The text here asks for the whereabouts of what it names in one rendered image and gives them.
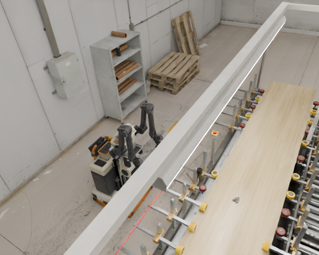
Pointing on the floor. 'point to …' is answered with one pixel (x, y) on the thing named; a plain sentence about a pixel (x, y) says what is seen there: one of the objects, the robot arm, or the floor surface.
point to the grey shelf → (99, 66)
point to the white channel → (237, 64)
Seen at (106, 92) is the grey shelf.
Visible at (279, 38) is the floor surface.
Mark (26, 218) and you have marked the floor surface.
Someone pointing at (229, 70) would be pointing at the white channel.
